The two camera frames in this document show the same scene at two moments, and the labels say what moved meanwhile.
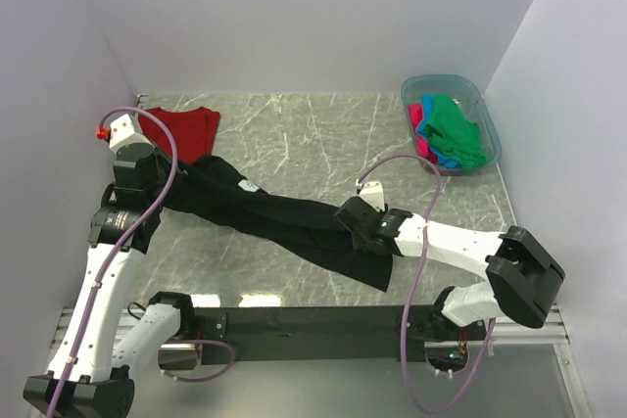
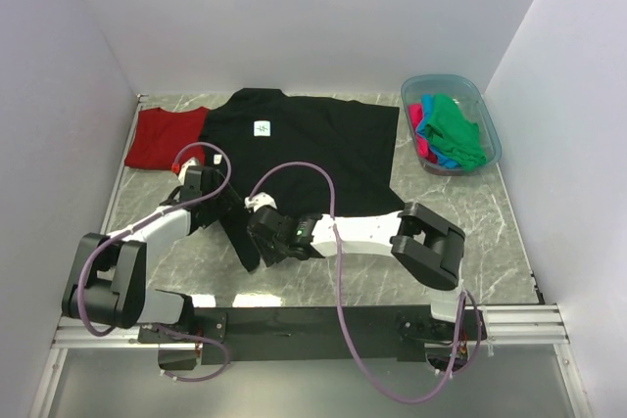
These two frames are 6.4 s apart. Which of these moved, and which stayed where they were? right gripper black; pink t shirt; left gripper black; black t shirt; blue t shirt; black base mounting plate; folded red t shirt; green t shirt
Moved: right gripper black; left gripper black; black t shirt
Stayed: pink t shirt; green t shirt; black base mounting plate; blue t shirt; folded red t shirt
